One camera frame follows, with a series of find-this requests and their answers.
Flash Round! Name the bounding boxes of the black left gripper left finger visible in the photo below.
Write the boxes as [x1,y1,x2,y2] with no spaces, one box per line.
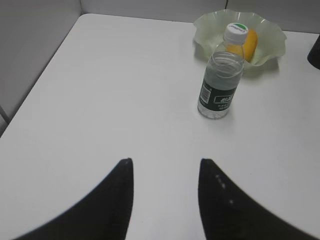
[19,158,134,240]

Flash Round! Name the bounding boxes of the yellow mango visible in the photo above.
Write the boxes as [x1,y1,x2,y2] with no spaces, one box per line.
[227,29,258,63]

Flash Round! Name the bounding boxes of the pale green wavy plate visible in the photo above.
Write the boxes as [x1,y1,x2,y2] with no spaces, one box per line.
[193,9,287,78]

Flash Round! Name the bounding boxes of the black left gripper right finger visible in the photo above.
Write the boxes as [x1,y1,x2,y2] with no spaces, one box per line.
[198,158,314,240]

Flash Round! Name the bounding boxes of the clear water bottle green label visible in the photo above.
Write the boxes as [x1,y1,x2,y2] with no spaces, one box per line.
[197,22,249,120]

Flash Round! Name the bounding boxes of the black mesh pen holder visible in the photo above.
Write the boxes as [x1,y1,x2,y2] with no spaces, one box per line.
[307,35,320,70]

